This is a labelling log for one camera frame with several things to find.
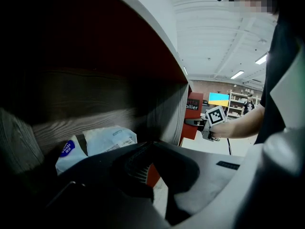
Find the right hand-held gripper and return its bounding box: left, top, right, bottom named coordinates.
left=184, top=105, right=227, bottom=142

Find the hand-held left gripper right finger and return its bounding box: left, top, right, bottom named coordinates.
left=152, top=141, right=201, bottom=226

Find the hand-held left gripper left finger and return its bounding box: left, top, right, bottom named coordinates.
left=56, top=142, right=154, bottom=200

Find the red and white book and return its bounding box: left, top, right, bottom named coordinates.
left=145, top=163, right=169, bottom=219

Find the dark wooden shelf red underside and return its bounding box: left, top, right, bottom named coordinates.
left=0, top=0, right=194, bottom=176

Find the person's right forearm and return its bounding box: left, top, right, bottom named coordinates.
left=226, top=103, right=266, bottom=139

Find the person's right hand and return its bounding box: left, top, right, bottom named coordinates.
left=211, top=122, right=233, bottom=140

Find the red sign pillar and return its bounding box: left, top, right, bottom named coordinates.
left=178, top=86, right=204, bottom=147

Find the clear plastic tissue packet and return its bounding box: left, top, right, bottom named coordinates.
left=82, top=125, right=138, bottom=157

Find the yellow and blue screen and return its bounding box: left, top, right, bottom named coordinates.
left=208, top=92, right=230, bottom=108

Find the white tissue packet blue label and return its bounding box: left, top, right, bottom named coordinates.
left=55, top=135, right=89, bottom=176

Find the white background shelving unit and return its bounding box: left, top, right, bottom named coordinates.
left=225, top=89, right=262, bottom=119

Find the person's black shirt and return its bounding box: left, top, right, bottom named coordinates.
left=254, top=7, right=305, bottom=146

